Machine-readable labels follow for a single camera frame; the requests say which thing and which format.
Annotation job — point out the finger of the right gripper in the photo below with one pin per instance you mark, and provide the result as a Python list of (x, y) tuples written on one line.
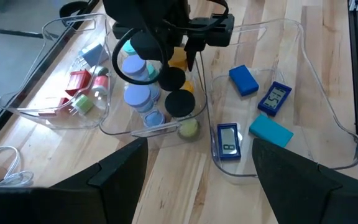
[(148, 46), (194, 51)]

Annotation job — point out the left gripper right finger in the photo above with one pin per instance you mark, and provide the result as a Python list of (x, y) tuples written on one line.
[(300, 193)]

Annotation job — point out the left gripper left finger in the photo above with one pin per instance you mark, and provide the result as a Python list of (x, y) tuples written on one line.
[(110, 193)]

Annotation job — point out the orange hourglass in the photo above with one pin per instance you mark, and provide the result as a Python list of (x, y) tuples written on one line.
[(177, 59)]

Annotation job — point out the teal hourglass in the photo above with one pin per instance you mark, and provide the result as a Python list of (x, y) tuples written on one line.
[(129, 48)]

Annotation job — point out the blue wall charger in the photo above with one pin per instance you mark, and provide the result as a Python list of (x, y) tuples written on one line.
[(95, 54)]

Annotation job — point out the black hourglass green sand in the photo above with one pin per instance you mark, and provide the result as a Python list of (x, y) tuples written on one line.
[(180, 103)]

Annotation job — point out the white USB wall charger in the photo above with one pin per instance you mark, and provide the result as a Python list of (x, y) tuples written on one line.
[(99, 71)]

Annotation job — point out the teal power adapter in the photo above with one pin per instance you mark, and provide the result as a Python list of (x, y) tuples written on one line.
[(270, 130)]

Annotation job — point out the dark blue tray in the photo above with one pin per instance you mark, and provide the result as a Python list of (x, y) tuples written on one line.
[(274, 99)]

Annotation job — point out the clear plastic bin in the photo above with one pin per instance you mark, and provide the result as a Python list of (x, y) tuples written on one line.
[(117, 130), (26, 109), (322, 93)]

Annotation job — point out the black power plug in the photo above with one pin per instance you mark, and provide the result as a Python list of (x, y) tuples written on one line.
[(70, 7)]

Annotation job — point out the silver table bracket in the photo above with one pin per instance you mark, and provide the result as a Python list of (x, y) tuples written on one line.
[(355, 4)]

